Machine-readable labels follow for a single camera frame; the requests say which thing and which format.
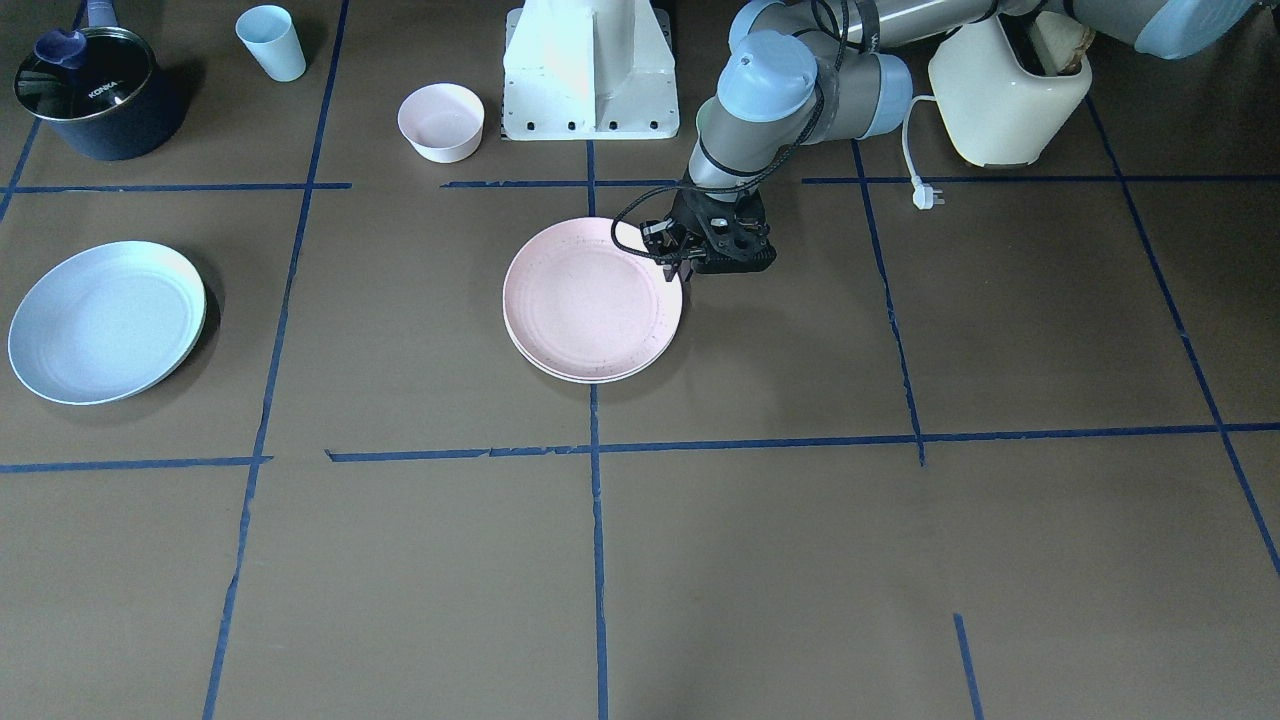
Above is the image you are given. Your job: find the white toaster cable with plug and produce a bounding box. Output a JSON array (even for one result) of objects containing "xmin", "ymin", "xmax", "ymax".
[{"xmin": 902, "ymin": 95, "xmax": 946, "ymax": 211}]

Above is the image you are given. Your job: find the dark blue saucepan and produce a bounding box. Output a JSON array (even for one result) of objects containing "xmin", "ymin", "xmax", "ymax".
[{"xmin": 13, "ymin": 1, "xmax": 187, "ymax": 161}]

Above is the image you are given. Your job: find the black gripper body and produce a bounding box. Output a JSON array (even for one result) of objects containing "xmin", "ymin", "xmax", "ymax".
[{"xmin": 669, "ymin": 190, "xmax": 777, "ymax": 274}]

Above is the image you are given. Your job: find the pink plate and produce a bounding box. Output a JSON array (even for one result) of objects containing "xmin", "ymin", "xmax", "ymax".
[{"xmin": 502, "ymin": 217, "xmax": 684, "ymax": 354}]

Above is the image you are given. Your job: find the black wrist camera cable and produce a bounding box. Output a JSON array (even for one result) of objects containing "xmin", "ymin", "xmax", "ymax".
[{"xmin": 611, "ymin": 0, "xmax": 851, "ymax": 263}]

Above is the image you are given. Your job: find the light blue cup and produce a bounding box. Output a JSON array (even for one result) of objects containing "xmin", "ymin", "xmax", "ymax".
[{"xmin": 236, "ymin": 5, "xmax": 306, "ymax": 82}]

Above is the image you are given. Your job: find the toast slice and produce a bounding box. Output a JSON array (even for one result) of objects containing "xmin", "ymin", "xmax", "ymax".
[{"xmin": 1028, "ymin": 12, "xmax": 1096, "ymax": 77}]

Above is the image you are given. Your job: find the cream toaster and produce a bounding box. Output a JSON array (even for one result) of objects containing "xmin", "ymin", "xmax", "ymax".
[{"xmin": 928, "ymin": 13, "xmax": 1093, "ymax": 168}]

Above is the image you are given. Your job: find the pink bowl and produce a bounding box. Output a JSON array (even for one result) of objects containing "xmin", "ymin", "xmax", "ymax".
[{"xmin": 396, "ymin": 83, "xmax": 486, "ymax": 164}]

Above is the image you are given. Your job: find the cream white plate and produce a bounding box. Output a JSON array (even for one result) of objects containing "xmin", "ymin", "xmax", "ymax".
[{"xmin": 506, "ymin": 325, "xmax": 677, "ymax": 384}]

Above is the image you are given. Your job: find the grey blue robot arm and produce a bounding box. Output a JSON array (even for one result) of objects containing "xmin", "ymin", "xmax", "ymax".
[{"xmin": 643, "ymin": 1, "xmax": 1251, "ymax": 278}]

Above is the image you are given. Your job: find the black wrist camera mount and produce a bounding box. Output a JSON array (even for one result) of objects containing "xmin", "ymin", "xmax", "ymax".
[{"xmin": 640, "ymin": 218, "xmax": 690, "ymax": 265}]

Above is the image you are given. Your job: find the blue plate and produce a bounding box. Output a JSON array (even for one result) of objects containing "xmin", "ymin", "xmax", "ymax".
[{"xmin": 6, "ymin": 240, "xmax": 209, "ymax": 406}]

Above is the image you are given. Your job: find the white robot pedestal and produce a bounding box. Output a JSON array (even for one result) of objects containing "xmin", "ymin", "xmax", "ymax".
[{"xmin": 500, "ymin": 1, "xmax": 680, "ymax": 142}]

